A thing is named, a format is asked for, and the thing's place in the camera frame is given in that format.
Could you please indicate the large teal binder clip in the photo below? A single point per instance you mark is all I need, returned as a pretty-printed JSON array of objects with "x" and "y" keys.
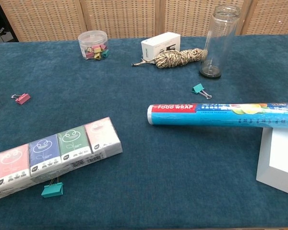
[{"x": 52, "y": 190}]

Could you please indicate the blue tablecloth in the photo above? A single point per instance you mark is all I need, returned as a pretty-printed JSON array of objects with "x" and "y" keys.
[{"x": 134, "y": 167}]

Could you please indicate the wicker screen panel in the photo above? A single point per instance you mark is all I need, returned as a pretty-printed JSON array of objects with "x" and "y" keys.
[
  {"x": 271, "y": 16},
  {"x": 120, "y": 16},
  {"x": 189, "y": 14},
  {"x": 43, "y": 16}
]

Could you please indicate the clear plastic round jar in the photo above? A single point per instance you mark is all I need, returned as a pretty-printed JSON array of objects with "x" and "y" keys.
[{"x": 92, "y": 39}]

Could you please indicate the large white box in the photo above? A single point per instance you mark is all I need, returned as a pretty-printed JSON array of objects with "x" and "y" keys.
[{"x": 282, "y": 153}]

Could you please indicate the blue food wrap roll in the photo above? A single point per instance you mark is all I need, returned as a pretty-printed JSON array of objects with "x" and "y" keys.
[{"x": 206, "y": 116}]

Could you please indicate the multicolour tissue pack bundle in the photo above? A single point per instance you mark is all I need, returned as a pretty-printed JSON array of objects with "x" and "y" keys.
[{"x": 52, "y": 155}]

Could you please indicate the pink binder clip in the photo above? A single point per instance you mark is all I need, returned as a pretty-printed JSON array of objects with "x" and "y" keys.
[
  {"x": 102, "y": 47},
  {"x": 88, "y": 55},
  {"x": 23, "y": 98}
]

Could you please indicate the yellow binder clip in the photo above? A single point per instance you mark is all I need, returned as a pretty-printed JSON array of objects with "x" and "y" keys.
[{"x": 97, "y": 50}]

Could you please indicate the small teal binder clip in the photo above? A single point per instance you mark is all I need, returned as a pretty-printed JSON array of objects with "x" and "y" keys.
[
  {"x": 197, "y": 88},
  {"x": 105, "y": 53}
]

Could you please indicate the tall clear glass bottle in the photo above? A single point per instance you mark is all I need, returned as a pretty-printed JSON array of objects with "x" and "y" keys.
[{"x": 224, "y": 28}]

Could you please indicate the small white cardboard box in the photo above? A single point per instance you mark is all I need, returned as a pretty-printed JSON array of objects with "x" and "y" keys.
[{"x": 158, "y": 43}]

